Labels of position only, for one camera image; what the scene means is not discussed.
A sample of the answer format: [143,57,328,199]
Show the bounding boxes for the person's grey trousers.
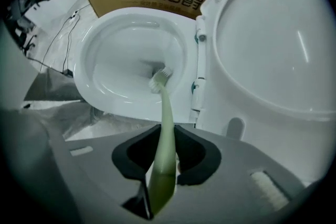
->
[19,67,161,143]

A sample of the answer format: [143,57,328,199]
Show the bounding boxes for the black cable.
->
[60,17,80,74]
[39,4,91,72]

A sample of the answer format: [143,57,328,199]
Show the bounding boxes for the white ceramic toilet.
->
[74,0,336,145]

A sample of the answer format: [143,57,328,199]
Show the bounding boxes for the pale green toilet brush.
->
[147,67,177,219]

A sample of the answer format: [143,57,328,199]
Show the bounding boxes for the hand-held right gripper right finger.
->
[174,125,305,224]

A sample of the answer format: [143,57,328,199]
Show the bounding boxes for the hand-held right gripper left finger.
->
[65,125,163,218]

